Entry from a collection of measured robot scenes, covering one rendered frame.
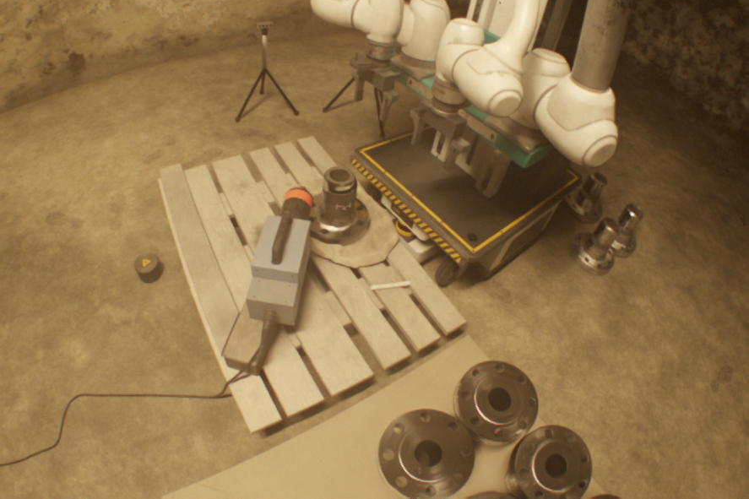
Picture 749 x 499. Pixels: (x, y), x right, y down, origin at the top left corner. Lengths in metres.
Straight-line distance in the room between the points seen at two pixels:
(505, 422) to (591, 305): 0.93
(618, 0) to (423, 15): 0.70
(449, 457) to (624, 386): 0.97
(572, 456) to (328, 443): 0.74
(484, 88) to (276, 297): 0.76
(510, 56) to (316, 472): 1.22
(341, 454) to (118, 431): 0.74
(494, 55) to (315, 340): 0.96
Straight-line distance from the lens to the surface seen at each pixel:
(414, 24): 1.40
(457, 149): 1.04
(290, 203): 1.33
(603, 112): 1.01
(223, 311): 1.34
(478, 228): 1.47
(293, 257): 1.15
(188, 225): 1.61
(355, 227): 1.51
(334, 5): 1.19
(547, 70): 1.13
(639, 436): 1.81
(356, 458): 1.31
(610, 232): 2.00
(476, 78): 0.83
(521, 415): 1.22
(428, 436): 1.10
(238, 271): 1.45
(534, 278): 1.88
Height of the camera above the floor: 1.29
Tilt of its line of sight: 45 degrees down
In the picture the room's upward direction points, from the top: 11 degrees clockwise
